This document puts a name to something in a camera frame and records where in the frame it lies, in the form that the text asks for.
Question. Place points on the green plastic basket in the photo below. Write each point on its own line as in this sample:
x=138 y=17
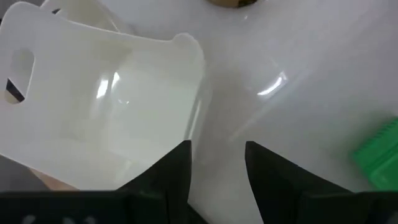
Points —
x=379 y=155

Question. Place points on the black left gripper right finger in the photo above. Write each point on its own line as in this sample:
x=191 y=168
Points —
x=280 y=199

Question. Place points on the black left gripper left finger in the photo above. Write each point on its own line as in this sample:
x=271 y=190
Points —
x=161 y=193

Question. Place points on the white plastic bin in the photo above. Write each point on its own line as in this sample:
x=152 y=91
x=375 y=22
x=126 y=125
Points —
x=93 y=109

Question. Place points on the white shade wooden base lamp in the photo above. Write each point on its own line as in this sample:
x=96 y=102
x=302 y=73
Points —
x=231 y=3

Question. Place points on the black table frame rail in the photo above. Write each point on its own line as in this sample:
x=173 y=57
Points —
x=14 y=91

